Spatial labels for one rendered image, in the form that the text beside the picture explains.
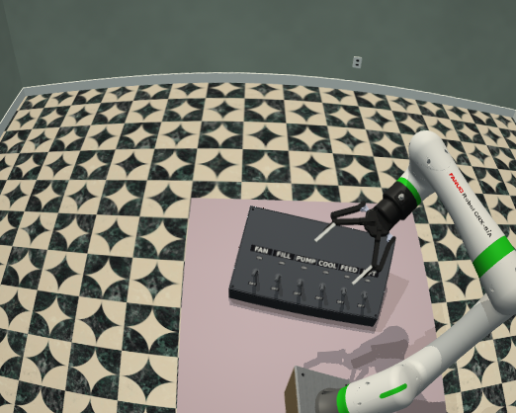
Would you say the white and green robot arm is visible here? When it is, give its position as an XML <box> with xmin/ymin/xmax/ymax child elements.
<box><xmin>315</xmin><ymin>130</ymin><xmax>516</xmax><ymax>413</ymax></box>

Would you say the dark grey switch console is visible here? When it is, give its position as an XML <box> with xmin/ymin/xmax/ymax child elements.
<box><xmin>228</xmin><ymin>206</ymin><xmax>395</xmax><ymax>327</ymax></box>

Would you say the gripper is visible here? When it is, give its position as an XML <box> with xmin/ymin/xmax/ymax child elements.
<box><xmin>314</xmin><ymin>199</ymin><xmax>400</xmax><ymax>285</ymax></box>

